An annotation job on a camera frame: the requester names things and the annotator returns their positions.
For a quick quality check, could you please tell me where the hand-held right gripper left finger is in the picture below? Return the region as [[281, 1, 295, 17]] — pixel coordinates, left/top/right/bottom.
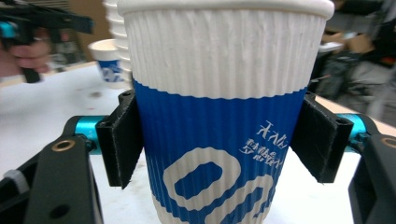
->
[[95, 89, 145, 189]]

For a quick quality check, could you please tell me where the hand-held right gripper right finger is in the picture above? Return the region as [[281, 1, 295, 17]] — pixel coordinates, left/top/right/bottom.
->
[[289, 91, 354, 184]]

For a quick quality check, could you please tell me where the stack of paper cups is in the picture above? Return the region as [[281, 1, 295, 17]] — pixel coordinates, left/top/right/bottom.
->
[[102, 0, 134, 90]]

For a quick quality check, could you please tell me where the blue and white paper cup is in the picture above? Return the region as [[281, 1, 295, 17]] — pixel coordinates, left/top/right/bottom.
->
[[88, 38, 129, 90], [117, 0, 335, 224]]

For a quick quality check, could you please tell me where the white table mat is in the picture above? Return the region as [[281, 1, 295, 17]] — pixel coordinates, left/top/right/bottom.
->
[[0, 63, 375, 224]]

